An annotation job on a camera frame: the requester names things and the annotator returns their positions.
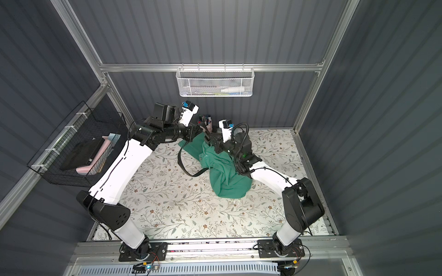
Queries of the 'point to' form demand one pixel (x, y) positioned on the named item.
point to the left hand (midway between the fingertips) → (203, 129)
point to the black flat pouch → (82, 154)
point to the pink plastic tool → (86, 170)
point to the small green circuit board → (152, 267)
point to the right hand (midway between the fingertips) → (210, 137)
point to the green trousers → (228, 183)
